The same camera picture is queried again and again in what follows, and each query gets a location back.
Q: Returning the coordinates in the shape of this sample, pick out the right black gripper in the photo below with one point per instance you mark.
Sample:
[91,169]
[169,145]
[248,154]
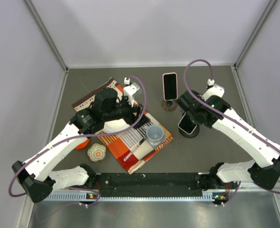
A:
[197,95]

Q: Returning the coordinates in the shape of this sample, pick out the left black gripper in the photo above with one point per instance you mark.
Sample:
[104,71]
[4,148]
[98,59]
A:
[131,118]

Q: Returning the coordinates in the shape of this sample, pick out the black round base clamp stand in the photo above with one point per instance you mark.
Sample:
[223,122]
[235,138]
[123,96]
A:
[189,134]

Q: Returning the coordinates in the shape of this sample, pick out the grey phone stand wooden base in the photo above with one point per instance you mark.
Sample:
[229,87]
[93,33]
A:
[169,105]

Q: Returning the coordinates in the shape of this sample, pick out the pink case smartphone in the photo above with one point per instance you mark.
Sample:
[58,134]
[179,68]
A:
[170,91]

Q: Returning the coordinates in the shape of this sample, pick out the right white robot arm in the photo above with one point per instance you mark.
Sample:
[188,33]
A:
[214,112]

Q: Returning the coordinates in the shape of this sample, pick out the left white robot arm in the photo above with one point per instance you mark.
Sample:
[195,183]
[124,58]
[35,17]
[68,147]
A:
[36,175]

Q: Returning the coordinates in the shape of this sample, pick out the light blue mug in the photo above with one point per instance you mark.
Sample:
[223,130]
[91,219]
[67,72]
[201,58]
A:
[154,134]

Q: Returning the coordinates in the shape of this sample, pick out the orange patterned cloth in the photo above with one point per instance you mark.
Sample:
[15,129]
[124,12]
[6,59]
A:
[120,145]

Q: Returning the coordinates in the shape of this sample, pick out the crocheted pastel coaster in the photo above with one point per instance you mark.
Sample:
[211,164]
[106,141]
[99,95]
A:
[96,152]

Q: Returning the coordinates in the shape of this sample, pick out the orange bowl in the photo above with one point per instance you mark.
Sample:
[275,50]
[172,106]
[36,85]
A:
[82,145]

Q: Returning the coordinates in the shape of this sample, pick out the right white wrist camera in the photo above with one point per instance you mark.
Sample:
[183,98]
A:
[213,89]

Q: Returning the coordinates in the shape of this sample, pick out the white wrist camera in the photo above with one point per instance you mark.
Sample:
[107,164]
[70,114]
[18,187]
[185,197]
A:
[130,90]
[213,89]

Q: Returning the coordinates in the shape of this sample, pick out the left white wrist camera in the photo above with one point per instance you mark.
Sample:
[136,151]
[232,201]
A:
[130,90]

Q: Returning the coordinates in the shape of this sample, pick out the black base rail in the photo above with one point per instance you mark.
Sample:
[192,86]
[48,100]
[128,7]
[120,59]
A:
[153,184]

